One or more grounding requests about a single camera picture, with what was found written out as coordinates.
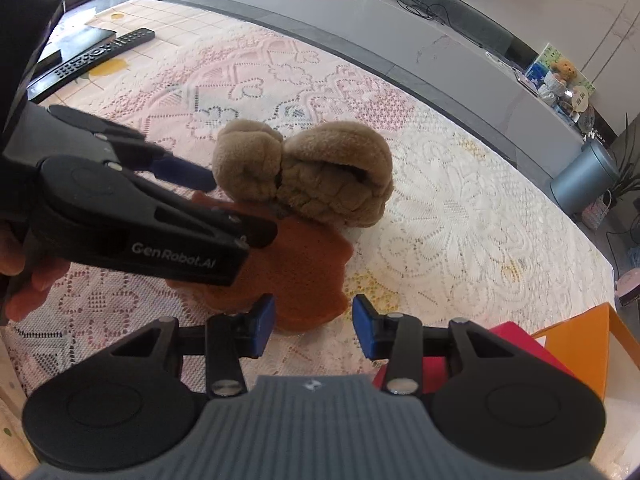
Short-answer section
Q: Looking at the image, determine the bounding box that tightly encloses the grey-blue trash can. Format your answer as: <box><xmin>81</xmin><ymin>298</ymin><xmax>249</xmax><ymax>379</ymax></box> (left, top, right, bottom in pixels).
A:
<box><xmin>550</xmin><ymin>139</ymin><xmax>618</xmax><ymax>213</ymax></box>

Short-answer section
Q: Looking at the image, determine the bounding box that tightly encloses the potted long-leaf plant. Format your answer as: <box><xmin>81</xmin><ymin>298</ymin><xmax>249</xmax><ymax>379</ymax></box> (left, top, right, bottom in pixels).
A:
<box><xmin>582</xmin><ymin>115</ymin><xmax>640</xmax><ymax>231</ymax></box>

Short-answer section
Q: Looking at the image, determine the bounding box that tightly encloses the green printed card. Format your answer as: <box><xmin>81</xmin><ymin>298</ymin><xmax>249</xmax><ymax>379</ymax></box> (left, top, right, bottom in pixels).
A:
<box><xmin>525</xmin><ymin>42</ymin><xmax>596</xmax><ymax>98</ymax></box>

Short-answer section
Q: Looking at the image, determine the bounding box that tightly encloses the person's left hand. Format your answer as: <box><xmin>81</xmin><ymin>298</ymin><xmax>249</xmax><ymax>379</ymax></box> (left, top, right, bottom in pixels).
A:
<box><xmin>0</xmin><ymin>220</ymin><xmax>68</xmax><ymax>323</ymax></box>

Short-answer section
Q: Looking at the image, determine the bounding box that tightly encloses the pink small appliance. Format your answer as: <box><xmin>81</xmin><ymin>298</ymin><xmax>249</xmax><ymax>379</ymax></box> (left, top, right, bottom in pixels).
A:
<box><xmin>614</xmin><ymin>267</ymin><xmax>640</xmax><ymax>311</ymax></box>

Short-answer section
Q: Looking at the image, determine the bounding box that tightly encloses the orange storage box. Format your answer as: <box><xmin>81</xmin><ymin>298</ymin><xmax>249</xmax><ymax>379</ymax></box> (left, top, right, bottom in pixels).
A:
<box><xmin>530</xmin><ymin>302</ymin><xmax>640</xmax><ymax>480</ymax></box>

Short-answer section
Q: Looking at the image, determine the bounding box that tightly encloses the orange-brown cloth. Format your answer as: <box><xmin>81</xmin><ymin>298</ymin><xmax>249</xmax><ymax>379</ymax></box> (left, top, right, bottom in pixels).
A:
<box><xmin>167</xmin><ymin>190</ymin><xmax>353</xmax><ymax>336</ymax></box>

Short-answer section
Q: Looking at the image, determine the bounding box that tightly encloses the pink white lace tablecloth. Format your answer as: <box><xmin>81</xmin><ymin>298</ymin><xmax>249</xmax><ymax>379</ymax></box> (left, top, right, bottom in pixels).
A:
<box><xmin>5</xmin><ymin>25</ymin><xmax>616</xmax><ymax>396</ymax></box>

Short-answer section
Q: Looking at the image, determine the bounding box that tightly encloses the black flat book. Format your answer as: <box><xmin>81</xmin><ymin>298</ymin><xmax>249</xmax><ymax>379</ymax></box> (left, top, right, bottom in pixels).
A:
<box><xmin>27</xmin><ymin>25</ymin><xmax>118</xmax><ymax>101</ymax></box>

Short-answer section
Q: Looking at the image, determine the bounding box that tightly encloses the pink box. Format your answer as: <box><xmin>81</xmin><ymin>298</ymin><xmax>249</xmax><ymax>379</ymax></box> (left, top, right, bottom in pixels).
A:
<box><xmin>372</xmin><ymin>322</ymin><xmax>578</xmax><ymax>393</ymax></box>

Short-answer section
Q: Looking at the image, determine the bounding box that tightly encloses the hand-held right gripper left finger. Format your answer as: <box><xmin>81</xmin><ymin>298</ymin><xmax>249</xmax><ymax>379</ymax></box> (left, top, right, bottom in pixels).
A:
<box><xmin>107</xmin><ymin>294</ymin><xmax>277</xmax><ymax>398</ymax></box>

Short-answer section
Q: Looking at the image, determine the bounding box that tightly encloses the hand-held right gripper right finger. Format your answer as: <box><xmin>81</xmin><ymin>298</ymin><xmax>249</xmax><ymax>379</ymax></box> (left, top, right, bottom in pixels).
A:
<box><xmin>351</xmin><ymin>294</ymin><xmax>508</xmax><ymax>395</ymax></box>

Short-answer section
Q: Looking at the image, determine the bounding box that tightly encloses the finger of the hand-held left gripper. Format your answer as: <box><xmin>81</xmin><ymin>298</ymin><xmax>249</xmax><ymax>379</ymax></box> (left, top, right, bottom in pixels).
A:
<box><xmin>47</xmin><ymin>105</ymin><xmax>218</xmax><ymax>192</ymax></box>
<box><xmin>126</xmin><ymin>172</ymin><xmax>279</xmax><ymax>251</ymax></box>

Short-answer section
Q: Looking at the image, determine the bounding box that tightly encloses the black remote control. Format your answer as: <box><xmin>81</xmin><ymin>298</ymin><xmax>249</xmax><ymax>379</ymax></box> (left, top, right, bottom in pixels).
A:
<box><xmin>27</xmin><ymin>27</ymin><xmax>156</xmax><ymax>92</ymax></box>

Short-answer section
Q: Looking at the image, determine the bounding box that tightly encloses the brown plush headband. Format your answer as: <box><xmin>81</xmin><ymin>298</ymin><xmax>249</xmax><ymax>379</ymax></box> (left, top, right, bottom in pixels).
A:
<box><xmin>212</xmin><ymin>119</ymin><xmax>393</xmax><ymax>228</ymax></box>

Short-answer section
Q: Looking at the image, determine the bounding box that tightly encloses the teddy bear bouquet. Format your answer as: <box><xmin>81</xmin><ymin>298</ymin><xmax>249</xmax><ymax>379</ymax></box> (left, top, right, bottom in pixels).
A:
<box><xmin>537</xmin><ymin>57</ymin><xmax>576</xmax><ymax>108</ymax></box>

